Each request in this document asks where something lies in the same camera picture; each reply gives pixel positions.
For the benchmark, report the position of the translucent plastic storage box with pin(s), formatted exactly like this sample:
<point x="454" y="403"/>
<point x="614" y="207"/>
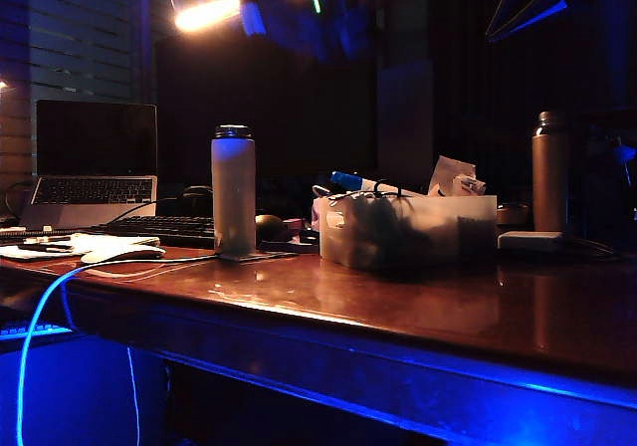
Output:
<point x="408" y="232"/>

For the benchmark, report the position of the dark round object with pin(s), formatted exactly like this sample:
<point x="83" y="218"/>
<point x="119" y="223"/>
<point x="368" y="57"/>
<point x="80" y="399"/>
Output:
<point x="270" y="227"/>

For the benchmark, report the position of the white bottle with black cap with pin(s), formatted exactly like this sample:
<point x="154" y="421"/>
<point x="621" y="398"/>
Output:
<point x="233" y="192"/>

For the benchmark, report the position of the crumpled white paper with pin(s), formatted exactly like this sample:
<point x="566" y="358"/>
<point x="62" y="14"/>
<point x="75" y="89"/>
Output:
<point x="450" y="174"/>

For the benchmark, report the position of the black keyboard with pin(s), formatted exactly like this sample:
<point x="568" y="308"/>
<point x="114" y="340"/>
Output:
<point x="164" y="228"/>

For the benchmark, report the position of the small round metal can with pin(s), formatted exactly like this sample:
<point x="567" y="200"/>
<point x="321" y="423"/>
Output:
<point x="512" y="213"/>

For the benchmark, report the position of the white square power adapter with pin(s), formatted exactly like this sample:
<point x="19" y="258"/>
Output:
<point x="530" y="241"/>

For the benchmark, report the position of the glowing bar desk lamp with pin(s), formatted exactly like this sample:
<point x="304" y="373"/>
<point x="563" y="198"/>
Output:
<point x="206" y="13"/>

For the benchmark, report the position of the silver laptop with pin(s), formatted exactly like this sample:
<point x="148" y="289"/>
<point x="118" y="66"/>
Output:
<point x="94" y="167"/>

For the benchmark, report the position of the white paper sheets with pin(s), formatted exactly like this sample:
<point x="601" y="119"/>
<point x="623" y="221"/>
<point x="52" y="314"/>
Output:
<point x="89" y="242"/>

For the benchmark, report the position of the tall brown metal thermos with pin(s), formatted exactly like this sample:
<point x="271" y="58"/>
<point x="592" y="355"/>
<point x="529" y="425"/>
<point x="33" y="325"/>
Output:
<point x="550" y="177"/>

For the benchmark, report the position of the black pen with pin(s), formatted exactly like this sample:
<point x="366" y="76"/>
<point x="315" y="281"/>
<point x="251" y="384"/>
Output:
<point x="45" y="247"/>

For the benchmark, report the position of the blue-lit keyboard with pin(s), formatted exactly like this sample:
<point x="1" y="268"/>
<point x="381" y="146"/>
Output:
<point x="30" y="330"/>

